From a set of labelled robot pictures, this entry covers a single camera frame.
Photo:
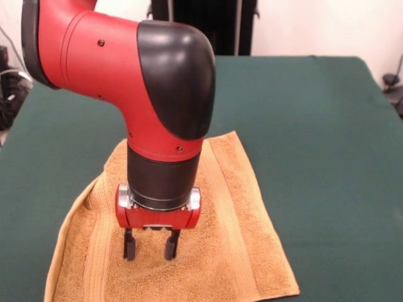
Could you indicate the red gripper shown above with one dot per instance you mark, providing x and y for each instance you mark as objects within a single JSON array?
[{"x": 157, "y": 218}]

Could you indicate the yellow-orange terry towel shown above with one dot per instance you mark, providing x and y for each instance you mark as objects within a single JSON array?
[{"x": 236, "y": 220}]

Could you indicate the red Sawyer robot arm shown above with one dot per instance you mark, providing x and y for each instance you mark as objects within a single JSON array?
[{"x": 126, "y": 78}]

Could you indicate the dark green tablecloth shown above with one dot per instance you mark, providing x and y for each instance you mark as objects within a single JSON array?
[{"x": 315, "y": 126}]

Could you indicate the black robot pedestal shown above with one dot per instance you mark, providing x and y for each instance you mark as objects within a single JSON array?
[{"x": 233, "y": 28}]

